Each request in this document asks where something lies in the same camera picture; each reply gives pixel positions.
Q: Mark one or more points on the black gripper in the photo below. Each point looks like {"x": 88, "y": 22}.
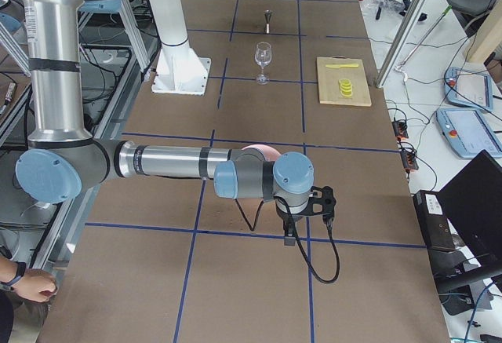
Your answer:
{"x": 289, "y": 218}

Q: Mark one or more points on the steel jigger measure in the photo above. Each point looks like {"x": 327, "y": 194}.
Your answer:
{"x": 267, "y": 17}

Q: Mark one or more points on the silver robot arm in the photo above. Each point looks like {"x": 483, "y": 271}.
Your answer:
{"x": 64, "y": 159}

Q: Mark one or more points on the pink ice bowl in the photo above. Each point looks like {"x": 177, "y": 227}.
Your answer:
{"x": 269, "y": 153}

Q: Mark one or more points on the clear wine glass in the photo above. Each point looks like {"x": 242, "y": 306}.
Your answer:
{"x": 263, "y": 56}

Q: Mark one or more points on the person hand with wristband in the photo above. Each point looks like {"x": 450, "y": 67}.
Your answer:
{"x": 36, "y": 285}

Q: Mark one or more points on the lemon slice stack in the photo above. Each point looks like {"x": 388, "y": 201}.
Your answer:
{"x": 346, "y": 87}

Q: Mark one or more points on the wooden cutting board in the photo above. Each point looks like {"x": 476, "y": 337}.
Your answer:
{"x": 328, "y": 86}

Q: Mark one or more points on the yellow plastic knife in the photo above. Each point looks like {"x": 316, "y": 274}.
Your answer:
{"x": 339, "y": 66}

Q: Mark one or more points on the near teach pendant tablet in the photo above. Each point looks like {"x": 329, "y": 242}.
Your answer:
{"x": 467, "y": 132}

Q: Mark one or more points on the teach pendant tablet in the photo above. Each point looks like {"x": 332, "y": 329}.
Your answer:
{"x": 467, "y": 132}
{"x": 471, "y": 89}

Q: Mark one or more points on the far teach pendant tablet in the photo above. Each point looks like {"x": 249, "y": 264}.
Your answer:
{"x": 471, "y": 89}

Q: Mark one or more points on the white pedestal column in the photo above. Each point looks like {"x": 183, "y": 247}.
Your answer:
{"x": 179, "y": 69}

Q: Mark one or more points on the aluminium frame post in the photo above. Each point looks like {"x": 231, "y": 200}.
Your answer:
{"x": 399, "y": 42}

